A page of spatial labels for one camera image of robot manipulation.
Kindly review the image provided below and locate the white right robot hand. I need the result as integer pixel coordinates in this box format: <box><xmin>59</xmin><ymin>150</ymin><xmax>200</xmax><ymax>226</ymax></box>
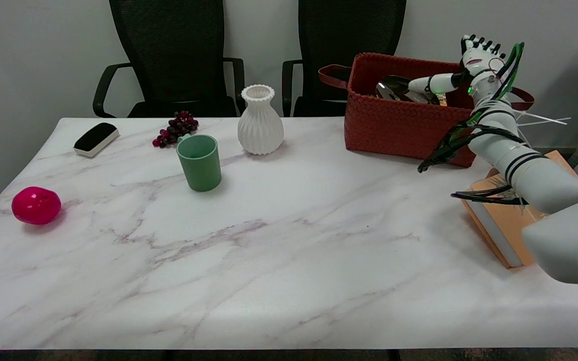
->
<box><xmin>408</xmin><ymin>34</ymin><xmax>507</xmax><ymax>96</ymax></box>

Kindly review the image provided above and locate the stainless steel scoop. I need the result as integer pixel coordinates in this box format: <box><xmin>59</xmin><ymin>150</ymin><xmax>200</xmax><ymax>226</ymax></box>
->
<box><xmin>375</xmin><ymin>75</ymin><xmax>440</xmax><ymax>105</ymax></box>

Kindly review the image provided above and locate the brown woven storage basket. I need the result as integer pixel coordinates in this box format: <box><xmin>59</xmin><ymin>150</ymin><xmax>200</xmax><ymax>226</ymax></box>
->
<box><xmin>318</xmin><ymin>52</ymin><xmax>535</xmax><ymax>168</ymax></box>

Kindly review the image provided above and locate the black mesh office chair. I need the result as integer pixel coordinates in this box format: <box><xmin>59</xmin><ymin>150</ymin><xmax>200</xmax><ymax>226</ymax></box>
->
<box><xmin>281</xmin><ymin>0</ymin><xmax>407</xmax><ymax>118</ymax></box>
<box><xmin>92</xmin><ymin>0</ymin><xmax>246</xmax><ymax>119</ymax></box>

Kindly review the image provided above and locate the orange pineapple book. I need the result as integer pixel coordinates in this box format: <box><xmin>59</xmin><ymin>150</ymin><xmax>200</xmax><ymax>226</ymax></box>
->
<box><xmin>458</xmin><ymin>150</ymin><xmax>578</xmax><ymax>270</ymax></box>

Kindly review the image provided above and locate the white ribbed ceramic vase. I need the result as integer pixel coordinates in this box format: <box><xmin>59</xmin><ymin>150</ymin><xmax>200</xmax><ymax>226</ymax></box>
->
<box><xmin>237</xmin><ymin>84</ymin><xmax>285</xmax><ymax>155</ymax></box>

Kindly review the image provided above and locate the green cup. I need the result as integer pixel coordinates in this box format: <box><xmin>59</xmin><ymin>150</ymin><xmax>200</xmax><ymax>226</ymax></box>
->
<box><xmin>177</xmin><ymin>134</ymin><xmax>222</xmax><ymax>193</ymax></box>

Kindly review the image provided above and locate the dark red grape bunch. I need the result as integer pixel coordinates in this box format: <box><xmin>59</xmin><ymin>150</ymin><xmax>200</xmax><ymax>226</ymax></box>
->
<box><xmin>152</xmin><ymin>111</ymin><xmax>200</xmax><ymax>149</ymax></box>

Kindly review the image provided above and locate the black and white eraser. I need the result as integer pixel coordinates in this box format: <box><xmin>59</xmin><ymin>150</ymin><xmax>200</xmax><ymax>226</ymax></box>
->
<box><xmin>73</xmin><ymin>122</ymin><xmax>120</xmax><ymax>158</ymax></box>

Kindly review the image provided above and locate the magenta plastic ball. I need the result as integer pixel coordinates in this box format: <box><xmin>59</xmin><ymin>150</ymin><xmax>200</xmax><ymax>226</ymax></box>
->
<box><xmin>12</xmin><ymin>187</ymin><xmax>62</xmax><ymax>225</ymax></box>

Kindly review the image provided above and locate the black and green cable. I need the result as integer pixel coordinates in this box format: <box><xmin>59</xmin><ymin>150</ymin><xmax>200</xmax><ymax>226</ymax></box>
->
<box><xmin>417</xmin><ymin>42</ymin><xmax>535</xmax><ymax>206</ymax></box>

